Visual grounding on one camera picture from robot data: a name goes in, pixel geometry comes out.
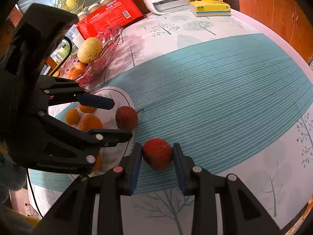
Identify white squeeze bottle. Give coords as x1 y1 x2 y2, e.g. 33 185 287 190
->
72 32 85 48

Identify small mandarin plate top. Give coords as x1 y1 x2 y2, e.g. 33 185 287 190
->
78 103 96 114

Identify large orange mandarin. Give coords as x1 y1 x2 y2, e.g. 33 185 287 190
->
68 69 83 80

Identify black cable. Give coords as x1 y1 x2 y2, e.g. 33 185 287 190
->
47 35 74 77

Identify yellow tissue pack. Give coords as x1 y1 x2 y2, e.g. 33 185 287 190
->
189 0 231 17

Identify wooden cabinet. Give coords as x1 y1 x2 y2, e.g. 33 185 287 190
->
224 0 312 61

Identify yellow pear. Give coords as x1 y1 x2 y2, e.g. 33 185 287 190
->
77 37 103 64

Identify red paper cup package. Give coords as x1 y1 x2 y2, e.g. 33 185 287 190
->
76 0 145 39

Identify teal patterned tablecloth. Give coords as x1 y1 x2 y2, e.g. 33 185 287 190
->
89 10 312 234

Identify red apple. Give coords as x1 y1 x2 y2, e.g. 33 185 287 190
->
70 61 87 71

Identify pink glass fruit bowl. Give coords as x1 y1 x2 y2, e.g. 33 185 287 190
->
57 27 123 87

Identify small yellow-orange mandarin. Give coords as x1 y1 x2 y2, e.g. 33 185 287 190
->
65 109 80 126

